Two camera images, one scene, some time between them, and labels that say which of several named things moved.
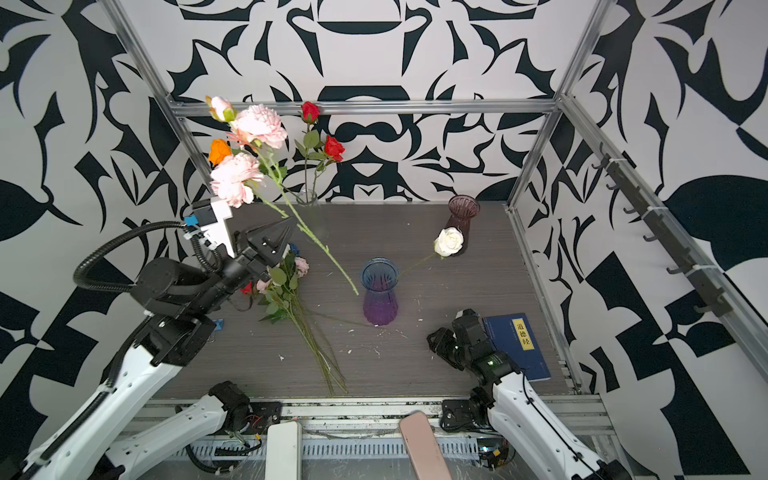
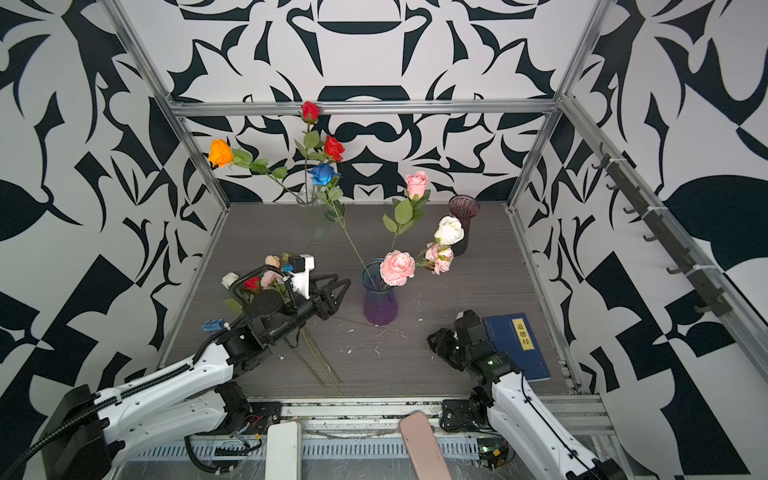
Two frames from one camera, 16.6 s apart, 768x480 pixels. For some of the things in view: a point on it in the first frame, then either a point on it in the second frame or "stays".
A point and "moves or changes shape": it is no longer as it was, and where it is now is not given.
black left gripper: [252, 249] to [319, 307]
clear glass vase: [314, 223] stays
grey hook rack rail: [688, 266] stays
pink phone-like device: [423, 447] stays
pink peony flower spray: [238, 177] to [398, 266]
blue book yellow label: [512, 335] stays
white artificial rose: [448, 241] moves or changes shape
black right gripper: [444, 336] stays
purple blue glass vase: [380, 278] stays
